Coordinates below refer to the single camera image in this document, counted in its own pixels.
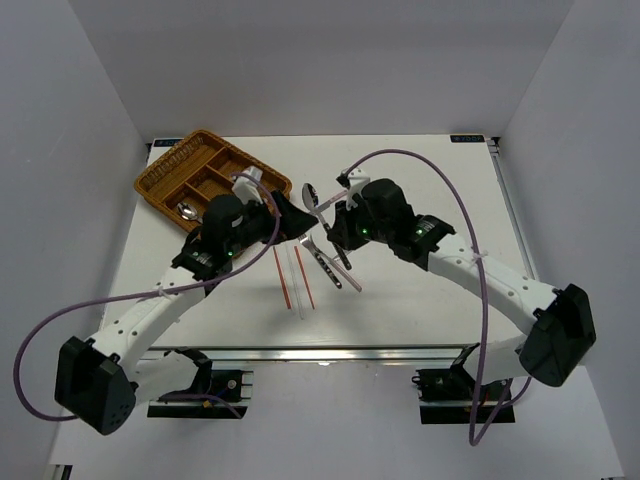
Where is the dark floral-handled fork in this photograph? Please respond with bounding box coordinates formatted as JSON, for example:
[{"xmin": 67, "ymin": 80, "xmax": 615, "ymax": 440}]
[{"xmin": 298, "ymin": 235, "xmax": 343, "ymax": 289}]

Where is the dark floral-handled spoon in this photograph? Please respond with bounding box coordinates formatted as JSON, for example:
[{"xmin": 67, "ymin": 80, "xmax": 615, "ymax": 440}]
[{"xmin": 302, "ymin": 183, "xmax": 352, "ymax": 270}]

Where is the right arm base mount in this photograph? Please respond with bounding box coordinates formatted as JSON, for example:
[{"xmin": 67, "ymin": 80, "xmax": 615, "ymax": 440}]
[{"xmin": 411, "ymin": 343, "xmax": 516, "ymax": 426}]

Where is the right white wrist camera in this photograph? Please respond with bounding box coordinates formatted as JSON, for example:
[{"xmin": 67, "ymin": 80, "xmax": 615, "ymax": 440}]
[{"xmin": 336, "ymin": 168, "xmax": 371, "ymax": 211}]

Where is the brown wicker cutlery tray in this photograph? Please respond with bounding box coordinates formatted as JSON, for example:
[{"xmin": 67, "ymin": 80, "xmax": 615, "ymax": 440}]
[{"xmin": 134, "ymin": 130, "xmax": 292, "ymax": 232}]

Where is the red chopstick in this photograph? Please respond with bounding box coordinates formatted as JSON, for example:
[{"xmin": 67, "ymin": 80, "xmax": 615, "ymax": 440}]
[
  {"xmin": 272, "ymin": 247, "xmax": 292, "ymax": 310},
  {"xmin": 294, "ymin": 245, "xmax": 316, "ymax": 310}
]

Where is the pink-handled spoon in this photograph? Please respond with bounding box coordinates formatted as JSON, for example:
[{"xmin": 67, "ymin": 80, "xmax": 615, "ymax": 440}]
[{"xmin": 177, "ymin": 202, "xmax": 202, "ymax": 223}]

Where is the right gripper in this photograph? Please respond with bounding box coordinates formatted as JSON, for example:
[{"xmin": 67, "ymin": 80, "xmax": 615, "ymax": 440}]
[{"xmin": 328, "ymin": 195, "xmax": 393, "ymax": 251}]

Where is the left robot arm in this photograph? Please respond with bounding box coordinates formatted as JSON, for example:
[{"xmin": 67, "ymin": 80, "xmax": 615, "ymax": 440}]
[{"xmin": 54, "ymin": 191, "xmax": 318, "ymax": 435}]

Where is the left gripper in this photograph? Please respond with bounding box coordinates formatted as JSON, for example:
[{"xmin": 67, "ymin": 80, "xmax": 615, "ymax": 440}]
[{"xmin": 225, "ymin": 189, "xmax": 317, "ymax": 256}]

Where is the pink-handled fork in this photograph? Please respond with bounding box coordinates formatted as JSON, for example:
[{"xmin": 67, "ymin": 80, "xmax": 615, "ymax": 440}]
[{"xmin": 306, "ymin": 239, "xmax": 362, "ymax": 292}]

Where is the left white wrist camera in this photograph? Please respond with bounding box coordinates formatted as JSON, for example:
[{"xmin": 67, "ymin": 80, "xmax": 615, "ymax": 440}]
[{"xmin": 232, "ymin": 166, "xmax": 263, "ymax": 204}]

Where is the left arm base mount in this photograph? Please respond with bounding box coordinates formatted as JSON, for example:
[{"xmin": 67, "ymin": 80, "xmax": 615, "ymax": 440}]
[{"xmin": 147, "ymin": 347, "xmax": 254, "ymax": 420}]

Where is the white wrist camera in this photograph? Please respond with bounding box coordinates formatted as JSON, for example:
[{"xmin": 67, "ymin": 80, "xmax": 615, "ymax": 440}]
[
  {"xmin": 336, "ymin": 168, "xmax": 371, "ymax": 211},
  {"xmin": 232, "ymin": 166, "xmax": 263, "ymax": 204}
]

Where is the pink-handled table knife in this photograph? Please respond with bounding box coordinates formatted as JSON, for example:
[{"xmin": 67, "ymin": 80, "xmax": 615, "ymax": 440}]
[{"xmin": 310, "ymin": 190, "xmax": 348, "ymax": 215}]

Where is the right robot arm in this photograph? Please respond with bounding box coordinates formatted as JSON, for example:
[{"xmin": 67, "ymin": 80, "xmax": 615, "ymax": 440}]
[{"xmin": 328, "ymin": 174, "xmax": 596, "ymax": 399}]

